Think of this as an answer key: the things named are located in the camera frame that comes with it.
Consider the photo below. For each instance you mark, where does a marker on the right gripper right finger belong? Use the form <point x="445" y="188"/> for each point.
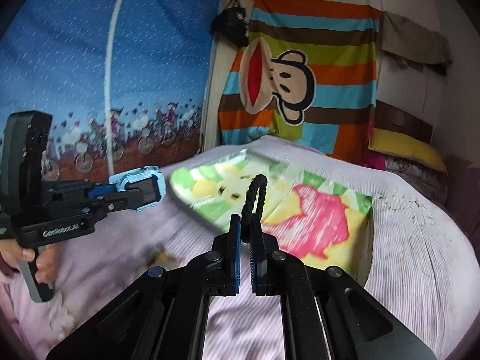
<point x="326" y="314"/>

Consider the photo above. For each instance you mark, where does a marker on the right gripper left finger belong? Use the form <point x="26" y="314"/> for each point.
<point x="162" y="314"/>

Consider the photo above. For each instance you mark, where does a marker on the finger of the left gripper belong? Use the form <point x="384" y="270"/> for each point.
<point x="101" y="190"/>
<point x="123" y="202"/>

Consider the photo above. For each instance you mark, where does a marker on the light blue smart watch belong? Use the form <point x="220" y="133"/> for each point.
<point x="147" y="180"/>

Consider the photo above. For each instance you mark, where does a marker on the grey cardboard tray box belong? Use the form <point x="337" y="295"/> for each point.
<point x="273" y="213"/>

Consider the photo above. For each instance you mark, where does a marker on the colourful cartoon cloth liner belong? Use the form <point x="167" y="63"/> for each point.
<point x="273" y="209"/>

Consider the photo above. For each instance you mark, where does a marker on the blue fabric wardrobe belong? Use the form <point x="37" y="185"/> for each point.
<point x="123" y="80"/>

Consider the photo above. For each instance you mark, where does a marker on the yellow pillow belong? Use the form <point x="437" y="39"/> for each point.
<point x="406" y="147"/>

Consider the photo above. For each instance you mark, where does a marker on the dark wooden headboard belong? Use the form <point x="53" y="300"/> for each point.
<point x="391" y="118"/>

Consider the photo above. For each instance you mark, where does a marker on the black hanging bag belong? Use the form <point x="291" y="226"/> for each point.
<point x="231" y="24"/>

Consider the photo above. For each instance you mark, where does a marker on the striped monkey blanket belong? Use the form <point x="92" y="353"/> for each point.
<point x="308" y="74"/>

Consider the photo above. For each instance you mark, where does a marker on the brown hanging cloth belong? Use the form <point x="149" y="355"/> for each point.
<point x="410" y="43"/>

